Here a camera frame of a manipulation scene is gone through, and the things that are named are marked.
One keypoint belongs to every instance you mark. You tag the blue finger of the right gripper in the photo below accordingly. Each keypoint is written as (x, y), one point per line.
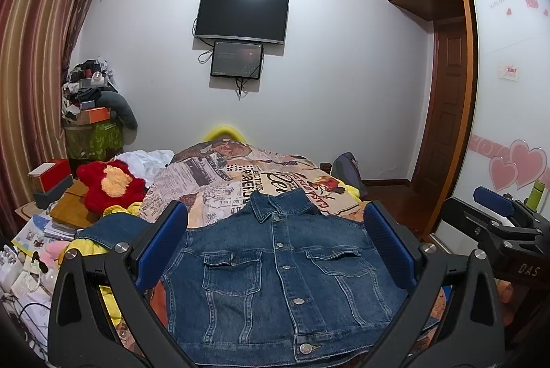
(494, 201)

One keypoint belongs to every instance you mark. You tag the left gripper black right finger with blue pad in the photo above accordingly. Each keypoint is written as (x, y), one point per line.
(452, 315)

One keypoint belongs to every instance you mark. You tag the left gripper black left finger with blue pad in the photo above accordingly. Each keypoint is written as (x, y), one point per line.
(80, 332)

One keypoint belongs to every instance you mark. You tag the blue denim jacket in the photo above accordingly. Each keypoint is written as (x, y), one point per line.
(278, 284)

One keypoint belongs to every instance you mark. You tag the green bottle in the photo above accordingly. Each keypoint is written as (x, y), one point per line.
(535, 195)

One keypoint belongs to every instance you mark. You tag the brown wooden door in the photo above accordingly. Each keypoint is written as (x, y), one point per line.
(445, 110)

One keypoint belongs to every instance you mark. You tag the white pill packs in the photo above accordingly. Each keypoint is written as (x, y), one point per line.
(10, 268)

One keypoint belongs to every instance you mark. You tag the wooden board stack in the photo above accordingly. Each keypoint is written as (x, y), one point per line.
(70, 210)

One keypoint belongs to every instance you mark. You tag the dark grey box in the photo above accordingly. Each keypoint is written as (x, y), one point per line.
(43, 199)

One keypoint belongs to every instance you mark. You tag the red plush toy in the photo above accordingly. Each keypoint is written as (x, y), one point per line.
(109, 184)

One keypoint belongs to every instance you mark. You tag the dark bag beside bed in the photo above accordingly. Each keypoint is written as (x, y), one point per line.
(345, 168)

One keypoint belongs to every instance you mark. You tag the red and white box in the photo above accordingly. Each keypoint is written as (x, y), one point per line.
(49, 174)

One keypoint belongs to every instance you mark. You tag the white cloth on bed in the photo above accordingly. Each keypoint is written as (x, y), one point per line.
(146, 164)

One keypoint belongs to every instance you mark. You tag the newspaper print bed cover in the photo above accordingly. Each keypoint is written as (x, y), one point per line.
(216, 180)

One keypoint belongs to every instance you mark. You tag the orange box on pile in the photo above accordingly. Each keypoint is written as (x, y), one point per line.
(93, 115)

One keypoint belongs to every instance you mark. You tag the yellow headboard edge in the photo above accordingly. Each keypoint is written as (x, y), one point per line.
(224, 131)

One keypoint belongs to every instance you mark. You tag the striped red curtain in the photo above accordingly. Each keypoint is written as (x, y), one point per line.
(37, 40)

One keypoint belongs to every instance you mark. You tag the small black wall monitor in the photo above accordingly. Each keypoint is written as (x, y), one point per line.
(236, 60)

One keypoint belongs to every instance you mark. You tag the black wall television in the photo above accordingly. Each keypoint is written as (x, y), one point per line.
(243, 20)

